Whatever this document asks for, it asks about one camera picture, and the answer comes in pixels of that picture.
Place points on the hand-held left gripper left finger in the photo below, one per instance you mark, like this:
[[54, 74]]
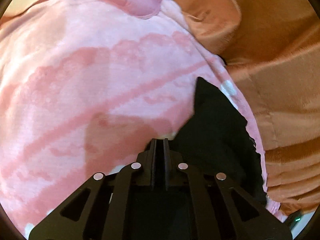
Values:
[[155, 155]]

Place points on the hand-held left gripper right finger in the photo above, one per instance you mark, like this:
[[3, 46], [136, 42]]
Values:
[[166, 155]]

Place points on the black small garment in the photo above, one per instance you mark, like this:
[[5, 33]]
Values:
[[215, 130]]

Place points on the pink patterned blanket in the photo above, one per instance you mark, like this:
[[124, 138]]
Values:
[[75, 85]]

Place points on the orange bed sheet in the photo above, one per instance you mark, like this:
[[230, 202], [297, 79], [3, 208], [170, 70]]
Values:
[[270, 55]]

